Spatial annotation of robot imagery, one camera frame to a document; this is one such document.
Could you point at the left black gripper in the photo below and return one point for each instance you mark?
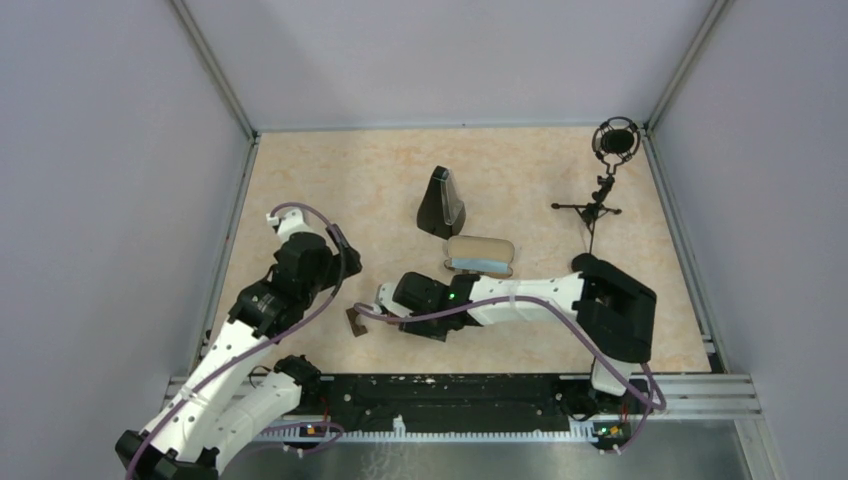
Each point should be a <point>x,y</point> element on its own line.
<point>333,262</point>

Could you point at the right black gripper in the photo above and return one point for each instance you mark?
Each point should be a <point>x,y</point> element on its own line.
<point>419,328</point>

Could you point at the blue cleaning cloth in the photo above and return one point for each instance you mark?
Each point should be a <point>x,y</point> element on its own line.
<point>483,266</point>

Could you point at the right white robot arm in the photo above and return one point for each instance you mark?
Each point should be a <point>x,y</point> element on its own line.
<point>609,309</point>

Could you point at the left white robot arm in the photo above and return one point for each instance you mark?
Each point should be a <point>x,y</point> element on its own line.
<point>202,430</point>

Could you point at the small brown case insert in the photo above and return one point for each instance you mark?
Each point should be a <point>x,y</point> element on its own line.
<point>355,323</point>

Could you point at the dark triangular glasses case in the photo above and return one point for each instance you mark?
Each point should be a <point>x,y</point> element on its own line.
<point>441,212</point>

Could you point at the black microphone on tripod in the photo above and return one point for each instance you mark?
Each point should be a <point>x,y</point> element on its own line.
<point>614,143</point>

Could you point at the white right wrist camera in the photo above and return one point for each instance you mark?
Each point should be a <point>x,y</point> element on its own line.
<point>384,299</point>

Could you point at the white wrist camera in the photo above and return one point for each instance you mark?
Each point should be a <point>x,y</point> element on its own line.
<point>384,299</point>
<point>285,224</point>

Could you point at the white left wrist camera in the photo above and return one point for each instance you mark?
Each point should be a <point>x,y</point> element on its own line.
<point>285,224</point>

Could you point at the grey slotted cable duct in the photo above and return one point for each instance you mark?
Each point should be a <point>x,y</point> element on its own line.
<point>291,432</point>

